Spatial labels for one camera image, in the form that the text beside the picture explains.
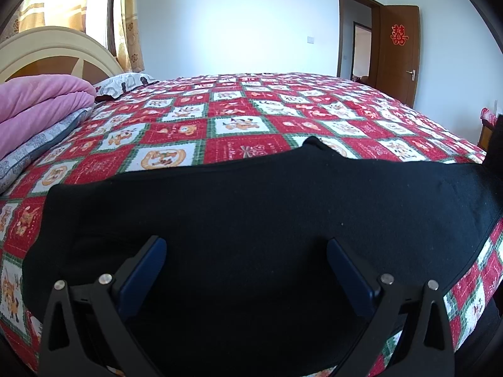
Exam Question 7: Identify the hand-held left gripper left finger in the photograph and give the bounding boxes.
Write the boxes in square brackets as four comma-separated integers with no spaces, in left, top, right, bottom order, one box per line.
[39,236,168,377]

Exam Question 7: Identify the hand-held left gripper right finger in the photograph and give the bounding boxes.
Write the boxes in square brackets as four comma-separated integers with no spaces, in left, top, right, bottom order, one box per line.
[327,238,456,377]

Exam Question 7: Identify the black pants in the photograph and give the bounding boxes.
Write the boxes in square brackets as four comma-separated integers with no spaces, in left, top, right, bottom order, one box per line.
[21,135,503,377]

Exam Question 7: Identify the wooden cabinet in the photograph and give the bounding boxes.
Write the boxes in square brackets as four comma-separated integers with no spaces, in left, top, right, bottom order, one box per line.
[477,120,495,150]

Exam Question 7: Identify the brown wooden door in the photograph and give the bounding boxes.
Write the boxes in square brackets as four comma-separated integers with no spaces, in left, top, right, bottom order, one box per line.
[376,5,421,108]

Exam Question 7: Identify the dark maroon clothing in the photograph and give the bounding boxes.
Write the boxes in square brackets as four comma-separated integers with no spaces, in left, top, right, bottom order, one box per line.
[452,298,503,377]

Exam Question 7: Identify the red paper door decoration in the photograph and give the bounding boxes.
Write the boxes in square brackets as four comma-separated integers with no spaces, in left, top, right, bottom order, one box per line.
[390,24,408,46]

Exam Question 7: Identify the folded grey patterned blanket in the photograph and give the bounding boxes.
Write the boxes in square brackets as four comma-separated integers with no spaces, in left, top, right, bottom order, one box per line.
[0,106,95,195]

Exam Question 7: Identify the white patterned pillow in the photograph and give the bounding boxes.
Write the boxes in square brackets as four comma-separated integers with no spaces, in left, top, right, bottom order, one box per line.
[92,73,158,101]

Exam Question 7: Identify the red checked printed bedsheet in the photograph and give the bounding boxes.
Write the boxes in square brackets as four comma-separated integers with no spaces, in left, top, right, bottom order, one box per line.
[0,71,503,375]

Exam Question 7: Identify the folded pink quilt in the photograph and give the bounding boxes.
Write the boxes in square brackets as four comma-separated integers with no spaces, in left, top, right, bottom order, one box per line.
[0,76,97,160]

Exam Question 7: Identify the cream and brown headboard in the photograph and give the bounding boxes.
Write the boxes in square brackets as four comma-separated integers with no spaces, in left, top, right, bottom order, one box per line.
[0,26,125,84]

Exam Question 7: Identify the narrow yellow curtain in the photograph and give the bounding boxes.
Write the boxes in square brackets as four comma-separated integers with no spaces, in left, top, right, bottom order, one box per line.
[114,0,145,73]

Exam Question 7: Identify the window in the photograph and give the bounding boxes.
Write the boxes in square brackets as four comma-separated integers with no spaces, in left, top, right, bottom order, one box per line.
[87,0,119,56]

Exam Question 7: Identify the wide yellow curtain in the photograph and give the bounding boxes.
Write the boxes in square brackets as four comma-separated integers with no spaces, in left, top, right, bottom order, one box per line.
[10,0,95,44]

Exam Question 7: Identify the brown door frame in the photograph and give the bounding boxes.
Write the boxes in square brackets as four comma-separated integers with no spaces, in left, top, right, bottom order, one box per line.
[338,0,384,89]

